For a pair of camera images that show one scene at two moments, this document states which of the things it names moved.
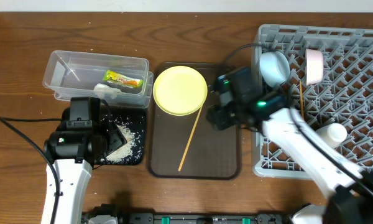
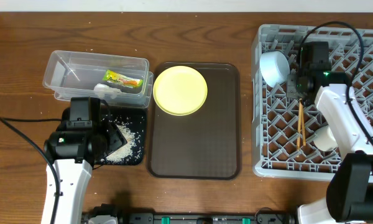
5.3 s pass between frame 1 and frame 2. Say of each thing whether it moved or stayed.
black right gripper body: moved
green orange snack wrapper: stayed
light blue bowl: stayed
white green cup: stayed
